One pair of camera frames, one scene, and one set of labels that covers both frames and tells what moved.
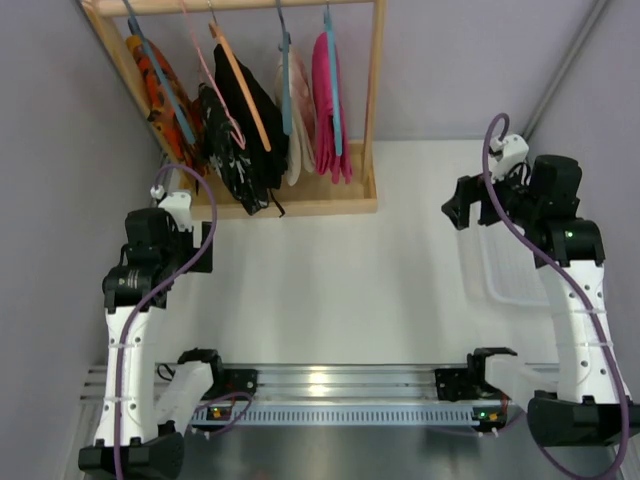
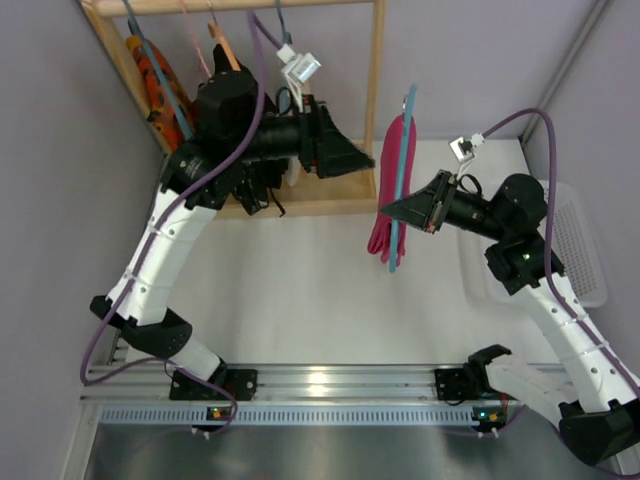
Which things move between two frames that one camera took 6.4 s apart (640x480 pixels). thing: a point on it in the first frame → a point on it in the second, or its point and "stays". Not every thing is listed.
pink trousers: (326, 147) → (381, 235)
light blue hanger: (333, 80) → (406, 138)
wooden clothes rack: (359, 196) stays
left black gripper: (201, 255) → (310, 138)
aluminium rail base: (327, 395) stays
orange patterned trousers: (163, 112) stays
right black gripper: (470, 198) → (440, 201)
